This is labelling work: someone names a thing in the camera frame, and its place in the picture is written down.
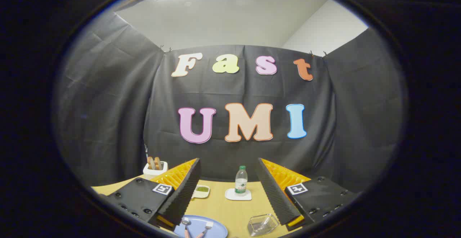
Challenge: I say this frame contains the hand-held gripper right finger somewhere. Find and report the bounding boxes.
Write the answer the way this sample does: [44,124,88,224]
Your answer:
[255,157,358,231]

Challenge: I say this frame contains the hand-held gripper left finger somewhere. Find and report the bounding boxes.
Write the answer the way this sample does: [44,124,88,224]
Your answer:
[97,158,202,231]

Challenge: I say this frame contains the fork with red checkered handle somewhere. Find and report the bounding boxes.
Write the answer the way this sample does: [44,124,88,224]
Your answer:
[196,221,214,238]

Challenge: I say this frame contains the divided white snack tray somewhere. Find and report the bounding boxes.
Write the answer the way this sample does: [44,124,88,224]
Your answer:
[192,185,210,199]

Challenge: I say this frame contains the cream toaster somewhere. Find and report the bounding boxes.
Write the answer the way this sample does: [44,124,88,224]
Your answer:
[143,161,168,180]

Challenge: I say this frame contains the clear water bottle green cap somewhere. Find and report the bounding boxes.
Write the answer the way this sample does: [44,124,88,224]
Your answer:
[235,165,249,195]

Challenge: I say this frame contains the white square coaster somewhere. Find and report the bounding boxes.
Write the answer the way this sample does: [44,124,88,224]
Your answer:
[225,188,252,201]

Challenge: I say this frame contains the blue round plate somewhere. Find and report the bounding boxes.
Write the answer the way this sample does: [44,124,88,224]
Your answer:
[174,215,228,238]

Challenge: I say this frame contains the metal wire cutlery basket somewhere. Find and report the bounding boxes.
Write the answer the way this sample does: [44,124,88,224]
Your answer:
[247,214,280,237]

